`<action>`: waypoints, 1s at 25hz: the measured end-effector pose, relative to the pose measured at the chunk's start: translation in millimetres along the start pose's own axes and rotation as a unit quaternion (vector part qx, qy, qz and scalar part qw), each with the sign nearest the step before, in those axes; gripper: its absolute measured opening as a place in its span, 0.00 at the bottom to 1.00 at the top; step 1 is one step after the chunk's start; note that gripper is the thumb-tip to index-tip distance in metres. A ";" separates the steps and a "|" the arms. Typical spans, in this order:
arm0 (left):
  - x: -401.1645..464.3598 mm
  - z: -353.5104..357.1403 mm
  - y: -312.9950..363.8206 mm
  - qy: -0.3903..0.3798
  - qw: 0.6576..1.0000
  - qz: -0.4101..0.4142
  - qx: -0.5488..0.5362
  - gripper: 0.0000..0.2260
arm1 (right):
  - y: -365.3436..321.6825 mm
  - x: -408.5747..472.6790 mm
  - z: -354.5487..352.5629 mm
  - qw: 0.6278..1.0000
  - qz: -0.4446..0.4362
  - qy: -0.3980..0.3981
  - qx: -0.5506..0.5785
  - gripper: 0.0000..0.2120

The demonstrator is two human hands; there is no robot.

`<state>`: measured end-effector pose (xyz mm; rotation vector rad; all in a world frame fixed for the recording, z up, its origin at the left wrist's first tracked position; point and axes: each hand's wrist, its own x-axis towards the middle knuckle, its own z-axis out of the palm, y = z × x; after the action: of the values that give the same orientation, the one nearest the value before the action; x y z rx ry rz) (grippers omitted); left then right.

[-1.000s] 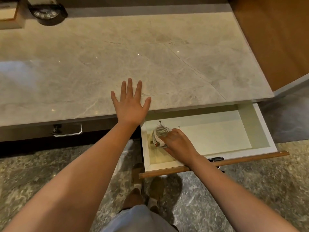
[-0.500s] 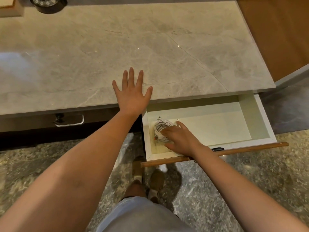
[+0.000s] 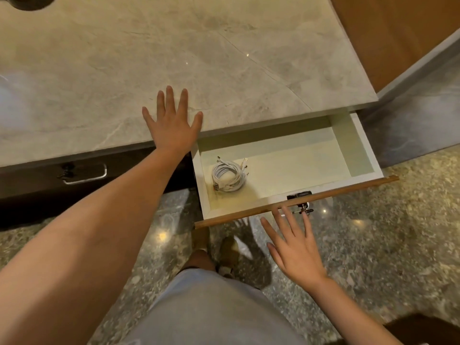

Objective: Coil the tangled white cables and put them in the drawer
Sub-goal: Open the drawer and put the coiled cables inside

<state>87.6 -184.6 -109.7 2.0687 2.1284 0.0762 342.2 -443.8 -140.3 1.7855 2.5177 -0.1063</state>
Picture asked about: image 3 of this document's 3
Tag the person's left hand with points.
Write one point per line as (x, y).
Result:
(172, 129)

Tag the person's left shoe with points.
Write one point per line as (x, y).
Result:
(200, 238)

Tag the person's left forearm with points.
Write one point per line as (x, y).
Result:
(79, 255)

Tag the dark cabinet front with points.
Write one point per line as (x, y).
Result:
(28, 197)

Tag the black round button base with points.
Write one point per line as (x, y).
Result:
(28, 1)

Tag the person's right shoe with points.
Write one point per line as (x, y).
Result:
(228, 255)

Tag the person's right hand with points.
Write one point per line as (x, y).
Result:
(296, 255)

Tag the white drawer wooden front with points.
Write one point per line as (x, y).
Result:
(287, 161)

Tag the person's right forearm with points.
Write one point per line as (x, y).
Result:
(352, 316)

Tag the person's shoe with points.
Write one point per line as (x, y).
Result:
(228, 255)
(200, 238)

